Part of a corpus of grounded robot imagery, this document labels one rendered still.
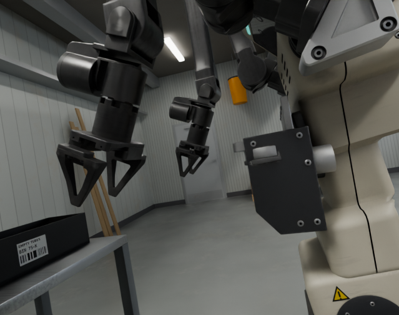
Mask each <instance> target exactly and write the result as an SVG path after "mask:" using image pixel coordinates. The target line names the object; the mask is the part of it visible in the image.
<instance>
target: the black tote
mask: <svg viewBox="0 0 399 315"><path fill-rule="evenodd" d="M88 243H90V240H89V233H88V228H87V221H86V214H85V213H84V212H82V213H77V214H69V215H64V216H56V217H48V218H45V219H42V220H38V221H34V222H31V223H28V224H24V225H22V226H18V227H14V228H11V229H7V230H5V231H1V232H0V286H2V285H4V284H6V283H8V282H10V281H12V280H14V279H16V278H18V277H20V276H23V275H25V274H27V273H29V272H31V271H33V270H35V269H37V268H39V267H41V266H43V265H45V264H47V263H49V262H51V261H53V260H55V259H57V258H59V257H61V256H63V255H65V254H67V253H69V252H71V251H73V250H75V249H77V248H79V247H81V246H83V245H85V244H88Z"/></svg>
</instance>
